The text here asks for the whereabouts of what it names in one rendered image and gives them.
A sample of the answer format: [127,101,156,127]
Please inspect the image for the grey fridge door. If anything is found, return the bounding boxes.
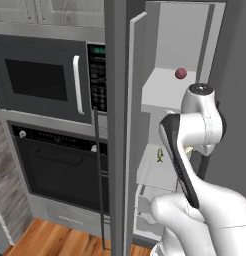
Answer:
[205,0,246,203]

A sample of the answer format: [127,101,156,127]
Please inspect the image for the white microwave door handle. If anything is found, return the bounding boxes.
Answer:
[72,54,86,116]

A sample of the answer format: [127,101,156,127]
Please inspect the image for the white freezer shelf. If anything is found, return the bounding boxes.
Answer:
[140,67,198,115]
[136,143,183,192]

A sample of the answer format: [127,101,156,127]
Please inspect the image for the dark red round fruit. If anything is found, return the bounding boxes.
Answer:
[174,67,188,81]

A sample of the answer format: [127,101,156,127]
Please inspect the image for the white freezer drawer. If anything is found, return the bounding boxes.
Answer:
[134,184,173,235]

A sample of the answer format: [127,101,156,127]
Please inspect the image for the grey freezer door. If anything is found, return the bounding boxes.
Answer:
[104,0,148,256]

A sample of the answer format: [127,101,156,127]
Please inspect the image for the small yellow green fish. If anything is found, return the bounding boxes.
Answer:
[156,148,165,164]

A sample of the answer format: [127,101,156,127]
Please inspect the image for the thin dark freezer door handle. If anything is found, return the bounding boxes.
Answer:
[93,107,107,251]

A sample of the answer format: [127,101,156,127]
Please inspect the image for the grey microwave oven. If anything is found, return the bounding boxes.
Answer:
[0,33,108,126]

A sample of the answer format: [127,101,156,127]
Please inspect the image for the grey fridge freezer body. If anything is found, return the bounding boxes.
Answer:
[133,0,246,242]

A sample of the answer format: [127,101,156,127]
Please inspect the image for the black built-in oven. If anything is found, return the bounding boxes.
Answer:
[6,119,111,236]

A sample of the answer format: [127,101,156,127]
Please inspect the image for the pale upper cupboards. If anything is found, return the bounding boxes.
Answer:
[0,0,106,28]

